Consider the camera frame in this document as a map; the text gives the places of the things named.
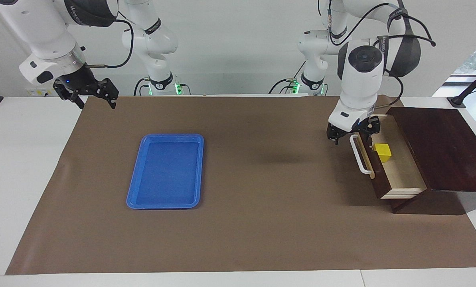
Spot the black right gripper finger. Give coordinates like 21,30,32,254
53,81,85,109
100,78,120,109

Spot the brown table mat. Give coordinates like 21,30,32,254
5,95,476,275

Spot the black angled clamp stand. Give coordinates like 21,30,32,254
447,64,476,108

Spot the black left base cable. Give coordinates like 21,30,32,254
268,60,307,94

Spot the white box with yellow labels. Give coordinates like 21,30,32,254
26,85,58,97

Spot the blue plastic tray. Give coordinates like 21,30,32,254
126,134,204,210

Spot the dark wooden drawer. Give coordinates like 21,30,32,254
352,114,428,200

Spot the black base cable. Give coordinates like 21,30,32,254
268,60,307,94
133,77,151,96

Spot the black right base cable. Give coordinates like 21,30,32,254
133,77,151,96

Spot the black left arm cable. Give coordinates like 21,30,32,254
326,0,436,109

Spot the light wooden handle backing strip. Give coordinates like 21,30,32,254
356,134,376,179

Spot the yellow cube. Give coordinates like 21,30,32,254
373,143,393,163

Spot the white drawer handle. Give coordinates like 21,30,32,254
350,134,373,175

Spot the dark wooden cabinet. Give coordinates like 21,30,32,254
385,107,476,216

